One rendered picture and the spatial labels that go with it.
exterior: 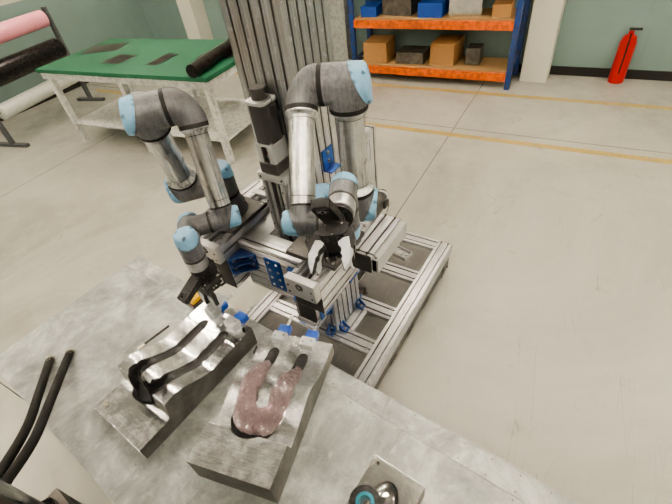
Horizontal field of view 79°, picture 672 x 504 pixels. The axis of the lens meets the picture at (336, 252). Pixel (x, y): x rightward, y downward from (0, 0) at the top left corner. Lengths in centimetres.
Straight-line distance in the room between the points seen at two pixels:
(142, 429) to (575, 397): 198
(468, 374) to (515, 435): 36
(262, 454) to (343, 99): 100
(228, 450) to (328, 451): 29
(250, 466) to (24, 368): 109
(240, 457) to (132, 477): 38
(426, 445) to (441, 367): 111
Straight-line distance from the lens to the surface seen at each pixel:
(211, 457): 131
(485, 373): 244
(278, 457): 125
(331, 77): 120
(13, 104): 681
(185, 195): 174
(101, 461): 160
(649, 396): 264
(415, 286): 248
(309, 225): 114
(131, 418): 155
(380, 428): 137
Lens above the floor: 205
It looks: 42 degrees down
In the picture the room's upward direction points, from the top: 9 degrees counter-clockwise
